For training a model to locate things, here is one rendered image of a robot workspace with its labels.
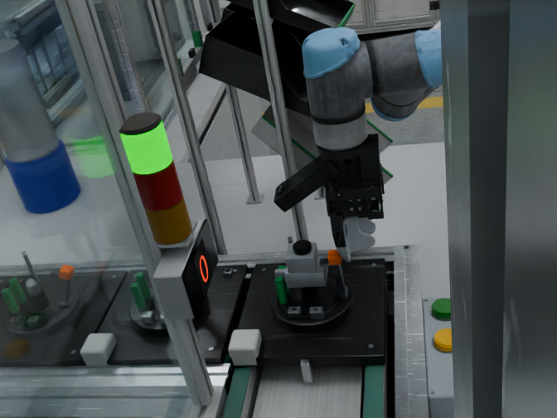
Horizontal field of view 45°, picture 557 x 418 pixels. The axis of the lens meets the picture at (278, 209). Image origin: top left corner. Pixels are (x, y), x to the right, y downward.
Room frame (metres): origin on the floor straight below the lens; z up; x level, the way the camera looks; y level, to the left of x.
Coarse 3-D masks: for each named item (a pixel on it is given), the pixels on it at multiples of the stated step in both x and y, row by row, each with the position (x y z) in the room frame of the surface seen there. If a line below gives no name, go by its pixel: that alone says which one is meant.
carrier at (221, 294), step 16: (240, 272) 0.99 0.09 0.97; (224, 288) 0.95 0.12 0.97; (240, 288) 0.94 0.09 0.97; (208, 304) 0.91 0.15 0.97; (224, 304) 0.91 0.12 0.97; (192, 320) 0.87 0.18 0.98; (208, 320) 0.87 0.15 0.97; (224, 320) 0.86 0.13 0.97; (208, 336) 0.83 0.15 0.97; (224, 336) 0.83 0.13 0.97; (208, 352) 0.79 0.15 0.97; (224, 352) 0.80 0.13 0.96
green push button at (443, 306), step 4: (436, 300) 0.81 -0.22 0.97; (440, 300) 0.81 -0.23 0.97; (444, 300) 0.81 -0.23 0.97; (448, 300) 0.80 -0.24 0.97; (432, 304) 0.80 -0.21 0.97; (436, 304) 0.80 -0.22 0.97; (440, 304) 0.80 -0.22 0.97; (444, 304) 0.80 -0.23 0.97; (448, 304) 0.79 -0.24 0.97; (432, 308) 0.80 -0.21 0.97; (436, 308) 0.79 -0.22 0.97; (440, 308) 0.79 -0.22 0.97; (444, 308) 0.79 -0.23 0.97; (448, 308) 0.79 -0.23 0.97; (436, 312) 0.79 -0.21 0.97; (440, 312) 0.78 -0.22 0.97; (444, 312) 0.78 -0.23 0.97; (448, 312) 0.78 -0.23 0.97; (436, 316) 0.78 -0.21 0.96; (440, 316) 0.78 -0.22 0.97; (444, 316) 0.78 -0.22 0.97; (448, 316) 0.78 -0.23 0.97
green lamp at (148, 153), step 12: (156, 132) 0.69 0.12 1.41; (132, 144) 0.68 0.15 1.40; (144, 144) 0.68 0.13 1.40; (156, 144) 0.69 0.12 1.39; (168, 144) 0.71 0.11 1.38; (132, 156) 0.69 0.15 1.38; (144, 156) 0.68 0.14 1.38; (156, 156) 0.68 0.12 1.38; (168, 156) 0.70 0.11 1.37; (132, 168) 0.69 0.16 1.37; (144, 168) 0.68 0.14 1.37; (156, 168) 0.68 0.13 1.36
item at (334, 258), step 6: (330, 252) 0.85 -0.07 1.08; (336, 252) 0.85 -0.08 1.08; (324, 258) 0.86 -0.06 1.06; (330, 258) 0.84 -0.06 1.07; (336, 258) 0.84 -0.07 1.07; (324, 264) 0.85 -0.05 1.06; (330, 264) 0.84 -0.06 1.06; (336, 264) 0.84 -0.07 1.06; (336, 270) 0.84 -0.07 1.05; (336, 276) 0.84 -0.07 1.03; (342, 276) 0.85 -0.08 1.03; (336, 282) 0.84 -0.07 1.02; (342, 282) 0.84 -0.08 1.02; (342, 288) 0.84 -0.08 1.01
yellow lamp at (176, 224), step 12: (180, 204) 0.69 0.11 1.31; (156, 216) 0.68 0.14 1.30; (168, 216) 0.68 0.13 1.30; (180, 216) 0.69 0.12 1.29; (156, 228) 0.68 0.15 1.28; (168, 228) 0.68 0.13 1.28; (180, 228) 0.68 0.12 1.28; (156, 240) 0.69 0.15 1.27; (168, 240) 0.68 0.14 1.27; (180, 240) 0.68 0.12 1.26
